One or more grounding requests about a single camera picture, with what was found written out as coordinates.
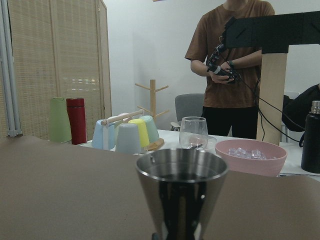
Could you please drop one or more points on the steel double jigger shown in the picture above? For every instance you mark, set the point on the steel double jigger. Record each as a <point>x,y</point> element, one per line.
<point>181,188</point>

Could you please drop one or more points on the mint green plastic cup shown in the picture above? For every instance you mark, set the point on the mint green plastic cup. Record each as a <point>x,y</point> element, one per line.
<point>152,130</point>

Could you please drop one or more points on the yellow plastic cup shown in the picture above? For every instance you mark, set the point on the yellow plastic cup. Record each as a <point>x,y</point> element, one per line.
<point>142,131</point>

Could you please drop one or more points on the grey plastic cup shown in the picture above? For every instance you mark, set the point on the grey plastic cup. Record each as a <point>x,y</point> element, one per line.
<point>128,139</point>

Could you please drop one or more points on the light blue plastic cup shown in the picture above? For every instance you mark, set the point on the light blue plastic cup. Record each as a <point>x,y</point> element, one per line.
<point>98,139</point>

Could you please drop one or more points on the wooden mug tree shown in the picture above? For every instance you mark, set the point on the wooden mug tree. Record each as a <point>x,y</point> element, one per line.
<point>152,93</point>

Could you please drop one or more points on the stemless wine glass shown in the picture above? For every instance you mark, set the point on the stemless wine glass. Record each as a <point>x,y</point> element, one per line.
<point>193,132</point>

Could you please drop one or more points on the person in brown shirt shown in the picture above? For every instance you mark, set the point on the person in brown shirt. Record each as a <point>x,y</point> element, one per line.
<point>229,106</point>

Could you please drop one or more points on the red thermos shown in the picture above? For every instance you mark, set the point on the red thermos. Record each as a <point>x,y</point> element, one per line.
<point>77,119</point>

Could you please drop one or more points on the pink bowl with ice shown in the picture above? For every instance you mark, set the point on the pink bowl with ice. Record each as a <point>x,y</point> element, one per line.
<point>252,156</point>

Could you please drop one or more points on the black water bottle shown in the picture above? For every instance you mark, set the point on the black water bottle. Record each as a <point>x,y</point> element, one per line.
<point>310,160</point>

